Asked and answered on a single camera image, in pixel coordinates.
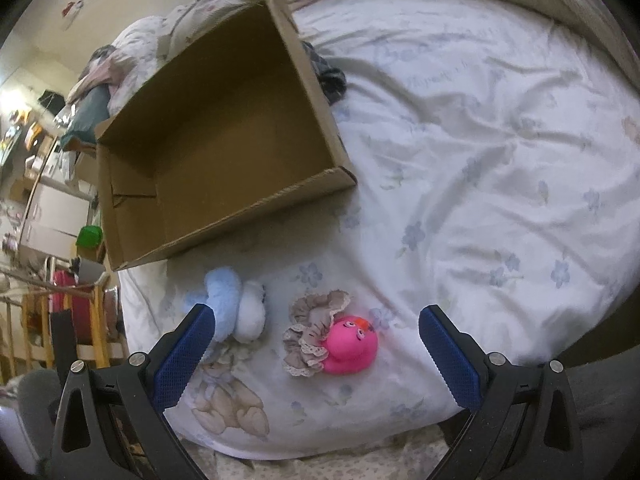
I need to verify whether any white cabinet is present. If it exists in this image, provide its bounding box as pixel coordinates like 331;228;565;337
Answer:
17;183;91;266

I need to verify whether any pink rubber duck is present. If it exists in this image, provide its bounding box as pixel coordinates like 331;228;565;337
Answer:
321;315;378;375

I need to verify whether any beige lace scrunchie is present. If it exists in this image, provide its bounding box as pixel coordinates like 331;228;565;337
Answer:
283;290;350;377

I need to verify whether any light blue fluffy scrunchie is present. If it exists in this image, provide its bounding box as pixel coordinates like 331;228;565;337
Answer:
183;266;243;344

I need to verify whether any white floral bed sheet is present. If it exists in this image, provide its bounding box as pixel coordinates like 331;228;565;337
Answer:
119;0;639;460

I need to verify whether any wooden chair frame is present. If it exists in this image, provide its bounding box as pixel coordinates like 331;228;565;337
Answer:
1;268;129;384

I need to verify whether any dark crumpled cloth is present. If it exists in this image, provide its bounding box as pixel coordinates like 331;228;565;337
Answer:
303;41;347;105

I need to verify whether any teal pillow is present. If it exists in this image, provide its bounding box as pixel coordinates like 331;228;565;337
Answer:
60;84;111;151

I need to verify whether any green plastic container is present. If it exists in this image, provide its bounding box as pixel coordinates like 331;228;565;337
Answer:
76;224;103;249

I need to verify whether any pink bag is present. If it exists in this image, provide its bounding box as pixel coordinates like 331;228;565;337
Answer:
51;270;92;344

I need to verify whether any brown cardboard box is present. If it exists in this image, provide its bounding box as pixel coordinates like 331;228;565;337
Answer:
96;0;357;270

